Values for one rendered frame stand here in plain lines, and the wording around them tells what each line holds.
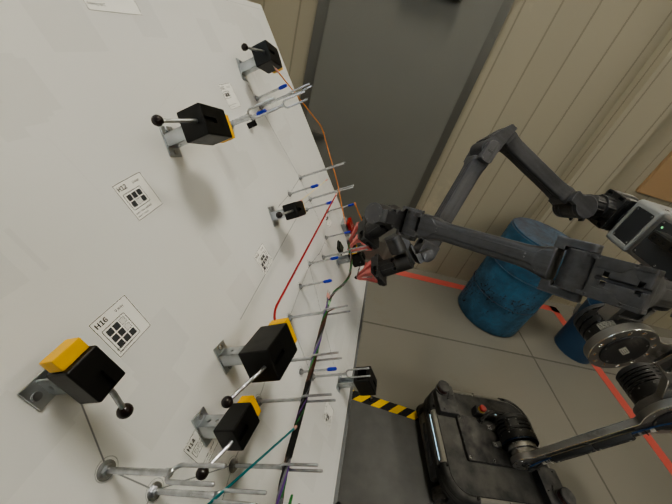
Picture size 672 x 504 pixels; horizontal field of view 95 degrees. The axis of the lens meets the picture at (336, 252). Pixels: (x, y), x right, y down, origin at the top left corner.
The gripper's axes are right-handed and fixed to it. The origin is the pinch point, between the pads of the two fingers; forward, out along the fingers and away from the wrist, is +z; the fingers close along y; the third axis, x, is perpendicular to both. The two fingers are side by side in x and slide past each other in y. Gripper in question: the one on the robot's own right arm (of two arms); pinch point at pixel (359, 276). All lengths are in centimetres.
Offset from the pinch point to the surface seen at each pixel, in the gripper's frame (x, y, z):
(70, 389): -65, 62, -13
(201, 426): -47, 60, -6
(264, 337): -47, 49, -14
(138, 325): -61, 53, -7
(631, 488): 217, 32, -64
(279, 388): -30, 49, -2
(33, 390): -66, 62, -9
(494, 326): 184, -71, -20
